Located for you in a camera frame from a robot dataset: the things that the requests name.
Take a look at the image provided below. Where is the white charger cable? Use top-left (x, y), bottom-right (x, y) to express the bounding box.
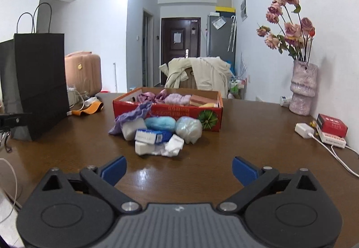
top-left (309, 133), bottom-right (359, 177)

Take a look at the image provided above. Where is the pink textured vase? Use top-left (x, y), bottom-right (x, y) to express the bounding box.
top-left (289, 60), bottom-right (318, 115)

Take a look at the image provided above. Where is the blue tissue packet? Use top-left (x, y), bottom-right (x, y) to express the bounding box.
top-left (135, 128), bottom-right (174, 144)

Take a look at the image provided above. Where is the beige jacket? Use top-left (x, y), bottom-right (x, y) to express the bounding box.
top-left (159, 56), bottom-right (233, 98)

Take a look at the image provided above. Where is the wooden chair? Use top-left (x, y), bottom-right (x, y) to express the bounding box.
top-left (179, 68), bottom-right (198, 88)

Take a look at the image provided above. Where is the iridescent white bath pouf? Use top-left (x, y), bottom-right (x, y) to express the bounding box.
top-left (175, 116), bottom-right (203, 144)

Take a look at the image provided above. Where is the thin white cable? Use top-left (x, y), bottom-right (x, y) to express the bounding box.
top-left (0, 158), bottom-right (19, 220)

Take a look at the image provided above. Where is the group of bottles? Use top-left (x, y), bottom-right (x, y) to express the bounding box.
top-left (228, 77), bottom-right (247, 98)

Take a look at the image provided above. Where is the grey refrigerator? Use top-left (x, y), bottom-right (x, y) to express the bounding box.
top-left (207, 12), bottom-right (236, 62)

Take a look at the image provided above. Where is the red cardboard box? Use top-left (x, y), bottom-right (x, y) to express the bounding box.
top-left (113, 87), bottom-right (224, 132)

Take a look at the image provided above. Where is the pink satin scrunchie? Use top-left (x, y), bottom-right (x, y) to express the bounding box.
top-left (154, 90), bottom-right (169, 104)
top-left (137, 91), bottom-right (155, 103)

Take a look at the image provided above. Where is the white charger adapter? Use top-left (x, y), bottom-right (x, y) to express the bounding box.
top-left (294, 123), bottom-right (316, 139)

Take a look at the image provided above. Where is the blue fluffy sponge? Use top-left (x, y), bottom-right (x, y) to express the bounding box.
top-left (144, 116), bottom-right (177, 131)

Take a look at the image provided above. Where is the white sponge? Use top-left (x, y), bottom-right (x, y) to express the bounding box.
top-left (121, 118), bottom-right (148, 141)

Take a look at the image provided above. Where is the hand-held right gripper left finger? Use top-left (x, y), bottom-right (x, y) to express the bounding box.
top-left (42, 156), bottom-right (141, 213)

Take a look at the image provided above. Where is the dark brown door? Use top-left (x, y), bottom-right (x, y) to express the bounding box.
top-left (161, 18), bottom-right (201, 86)

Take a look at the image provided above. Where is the white box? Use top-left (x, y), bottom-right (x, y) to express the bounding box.
top-left (320, 130), bottom-right (346, 149)
top-left (163, 135), bottom-right (185, 158)

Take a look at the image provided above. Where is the pink sponge block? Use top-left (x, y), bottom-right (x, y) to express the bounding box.
top-left (190, 95), bottom-right (219, 105)

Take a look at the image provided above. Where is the wall poster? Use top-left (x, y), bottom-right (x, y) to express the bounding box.
top-left (240, 0), bottom-right (249, 22)

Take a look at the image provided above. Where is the white cable bundle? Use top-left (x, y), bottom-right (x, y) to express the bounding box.
top-left (67, 88), bottom-right (99, 111)

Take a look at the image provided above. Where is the black paper bag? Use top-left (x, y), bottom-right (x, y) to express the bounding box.
top-left (0, 2), bottom-right (70, 142)

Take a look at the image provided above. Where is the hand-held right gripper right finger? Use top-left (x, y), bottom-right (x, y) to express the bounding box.
top-left (218, 156), bottom-right (318, 213)

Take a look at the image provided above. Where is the pink suitcase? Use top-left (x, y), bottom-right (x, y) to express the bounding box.
top-left (64, 51), bottom-right (102, 97)

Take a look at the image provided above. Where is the purple ruffled cloth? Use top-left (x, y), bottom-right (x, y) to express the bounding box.
top-left (108, 101), bottom-right (153, 135)

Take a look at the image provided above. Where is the dried rose bouquet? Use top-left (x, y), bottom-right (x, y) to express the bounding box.
top-left (256, 0), bottom-right (316, 64)

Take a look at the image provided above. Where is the white folded umbrella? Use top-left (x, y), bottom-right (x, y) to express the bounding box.
top-left (228, 15), bottom-right (236, 52)

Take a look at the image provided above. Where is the lilac plush scrunchie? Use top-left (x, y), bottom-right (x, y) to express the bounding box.
top-left (164, 93), bottom-right (192, 106)

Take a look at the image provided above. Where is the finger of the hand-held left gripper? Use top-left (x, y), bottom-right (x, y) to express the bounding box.
top-left (0, 113), bottom-right (33, 128)

